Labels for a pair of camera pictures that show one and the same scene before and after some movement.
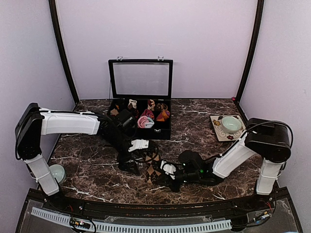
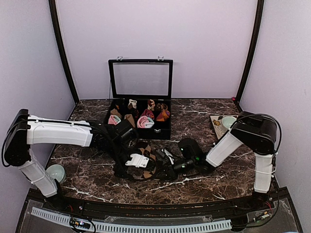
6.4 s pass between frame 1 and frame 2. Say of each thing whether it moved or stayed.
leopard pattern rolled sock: stayed
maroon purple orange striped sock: stayed
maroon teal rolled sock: stayed
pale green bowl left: stayed
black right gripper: moved
